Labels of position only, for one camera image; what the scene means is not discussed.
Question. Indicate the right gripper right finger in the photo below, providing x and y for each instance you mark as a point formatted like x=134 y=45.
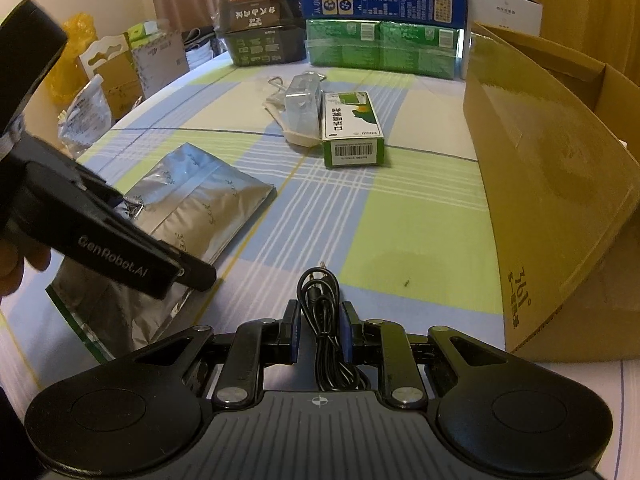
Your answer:
x=385 y=346

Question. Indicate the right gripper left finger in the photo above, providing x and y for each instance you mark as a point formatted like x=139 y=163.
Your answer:
x=245 y=354

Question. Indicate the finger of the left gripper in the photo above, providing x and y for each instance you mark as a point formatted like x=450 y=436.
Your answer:
x=193 y=272

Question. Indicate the silver foil pouch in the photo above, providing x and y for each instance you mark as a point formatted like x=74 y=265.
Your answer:
x=192 y=201

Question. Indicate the clear plastic rack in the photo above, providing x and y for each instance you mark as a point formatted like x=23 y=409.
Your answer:
x=301 y=98

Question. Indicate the person's left hand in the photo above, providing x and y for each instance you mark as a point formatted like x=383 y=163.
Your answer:
x=12 y=264

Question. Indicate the white printed plastic bag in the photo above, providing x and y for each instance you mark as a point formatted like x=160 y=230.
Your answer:
x=86 y=120

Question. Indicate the yellow plastic bag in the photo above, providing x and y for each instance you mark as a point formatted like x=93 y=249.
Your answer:
x=67 y=76

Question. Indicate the brown hanger cardboard box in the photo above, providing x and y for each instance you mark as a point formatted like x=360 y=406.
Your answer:
x=110 y=57

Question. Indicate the grey printed cardboard sheet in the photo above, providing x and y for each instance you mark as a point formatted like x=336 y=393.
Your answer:
x=159 y=62

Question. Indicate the green white medicine box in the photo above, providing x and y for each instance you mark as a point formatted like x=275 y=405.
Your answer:
x=351 y=134

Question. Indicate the dark green Mongniu carton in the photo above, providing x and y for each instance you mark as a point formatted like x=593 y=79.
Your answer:
x=262 y=32

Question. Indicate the large cardboard box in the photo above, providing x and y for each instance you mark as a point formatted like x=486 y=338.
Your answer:
x=556 y=134

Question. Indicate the green shrink-wrapped box pack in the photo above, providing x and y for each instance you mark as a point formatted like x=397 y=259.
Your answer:
x=396 y=47

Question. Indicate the mustard yellow curtain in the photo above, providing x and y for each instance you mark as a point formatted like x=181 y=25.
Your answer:
x=607 y=30

